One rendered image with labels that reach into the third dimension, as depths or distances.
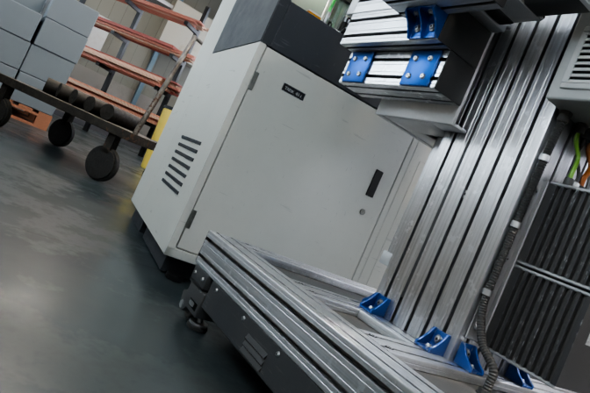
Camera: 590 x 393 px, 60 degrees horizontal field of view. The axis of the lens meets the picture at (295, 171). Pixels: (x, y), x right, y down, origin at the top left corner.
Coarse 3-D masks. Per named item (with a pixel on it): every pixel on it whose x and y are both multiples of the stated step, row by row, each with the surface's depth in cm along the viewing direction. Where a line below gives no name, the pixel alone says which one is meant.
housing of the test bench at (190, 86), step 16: (224, 0) 234; (224, 16) 220; (208, 32) 235; (208, 48) 221; (192, 80) 223; (176, 112) 224; (176, 128) 211; (160, 144) 228; (160, 160) 214; (144, 176) 229; (144, 192) 216; (144, 224) 210
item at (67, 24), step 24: (0, 0) 431; (24, 0) 473; (48, 0) 518; (72, 0) 459; (0, 24) 434; (24, 24) 442; (48, 24) 452; (72, 24) 462; (0, 48) 437; (24, 48) 446; (48, 48) 456; (72, 48) 466; (0, 72) 440; (24, 72) 451; (48, 72) 460; (24, 96) 454; (24, 120) 456; (48, 120) 466
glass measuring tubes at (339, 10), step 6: (330, 0) 224; (336, 0) 223; (342, 0) 224; (348, 0) 224; (336, 6) 226; (342, 6) 227; (348, 6) 226; (324, 12) 224; (336, 12) 224; (342, 12) 227; (330, 18) 225; (336, 18) 224; (342, 18) 225; (336, 24) 227
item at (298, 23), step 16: (288, 16) 162; (304, 16) 164; (288, 32) 163; (304, 32) 165; (320, 32) 167; (336, 32) 169; (272, 48) 162; (288, 48) 163; (304, 48) 165; (320, 48) 168; (336, 48) 170; (304, 64) 166; (320, 64) 169; (336, 64) 171; (336, 80) 172
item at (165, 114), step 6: (168, 108) 539; (162, 114) 542; (168, 114) 537; (162, 120) 539; (156, 126) 545; (162, 126) 537; (156, 132) 540; (156, 138) 538; (150, 150) 539; (144, 156) 546; (150, 156) 537; (144, 162) 540
